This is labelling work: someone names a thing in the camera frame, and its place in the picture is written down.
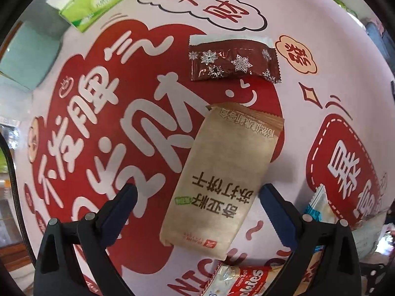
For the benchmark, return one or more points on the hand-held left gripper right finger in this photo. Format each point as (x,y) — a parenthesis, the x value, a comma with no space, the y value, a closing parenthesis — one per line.
(274,209)

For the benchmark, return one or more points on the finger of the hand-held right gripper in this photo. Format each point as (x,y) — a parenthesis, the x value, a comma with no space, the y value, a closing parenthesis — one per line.
(372,279)

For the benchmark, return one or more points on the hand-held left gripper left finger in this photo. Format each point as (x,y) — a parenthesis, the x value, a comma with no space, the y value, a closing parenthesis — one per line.
(123,211)

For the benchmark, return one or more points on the tan cracker packet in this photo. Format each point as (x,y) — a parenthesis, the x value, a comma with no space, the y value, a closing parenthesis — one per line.
(213,185)

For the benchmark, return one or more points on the red white cookie packet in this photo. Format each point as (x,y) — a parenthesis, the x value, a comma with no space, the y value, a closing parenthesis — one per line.
(247,280)

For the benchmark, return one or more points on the brown snowflake snack packet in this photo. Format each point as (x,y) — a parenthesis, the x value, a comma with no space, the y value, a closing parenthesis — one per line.
(231,63)

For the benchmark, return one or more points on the blue white snack packet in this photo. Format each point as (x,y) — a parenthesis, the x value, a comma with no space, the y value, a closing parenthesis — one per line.
(319,205)

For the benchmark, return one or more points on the red white printed tablecloth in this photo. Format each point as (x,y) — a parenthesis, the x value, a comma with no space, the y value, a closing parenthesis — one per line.
(101,104)

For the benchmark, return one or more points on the light teal box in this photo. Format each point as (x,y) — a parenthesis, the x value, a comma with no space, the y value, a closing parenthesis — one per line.
(29,58)

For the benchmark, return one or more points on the green tissue pack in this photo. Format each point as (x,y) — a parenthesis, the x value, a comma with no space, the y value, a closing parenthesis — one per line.
(92,3)

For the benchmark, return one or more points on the green package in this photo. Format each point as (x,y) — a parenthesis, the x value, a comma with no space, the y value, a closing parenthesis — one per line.
(342,6)

